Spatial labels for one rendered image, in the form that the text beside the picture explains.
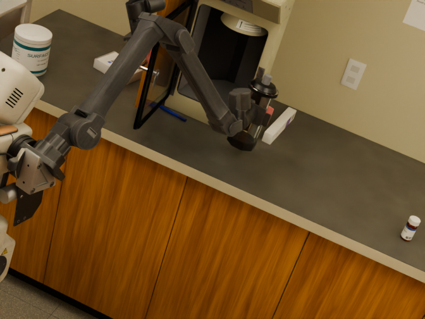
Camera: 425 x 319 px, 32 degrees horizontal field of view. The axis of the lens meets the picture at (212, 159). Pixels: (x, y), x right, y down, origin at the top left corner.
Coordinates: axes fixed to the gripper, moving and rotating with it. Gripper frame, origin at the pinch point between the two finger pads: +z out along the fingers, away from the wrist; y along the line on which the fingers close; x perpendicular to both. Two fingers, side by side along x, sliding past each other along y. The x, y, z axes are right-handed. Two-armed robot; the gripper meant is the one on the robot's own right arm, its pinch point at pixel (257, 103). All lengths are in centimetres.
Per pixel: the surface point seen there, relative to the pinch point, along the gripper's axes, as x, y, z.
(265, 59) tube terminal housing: -12.4, 4.3, 8.8
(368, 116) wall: 8, -35, 54
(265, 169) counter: 20.8, -11.7, -0.6
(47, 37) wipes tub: 10, 78, -5
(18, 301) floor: 119, 59, -14
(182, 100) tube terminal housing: 16.5, 27.6, 10.7
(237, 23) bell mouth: -19.1, 18.2, 10.2
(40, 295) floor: 118, 53, -6
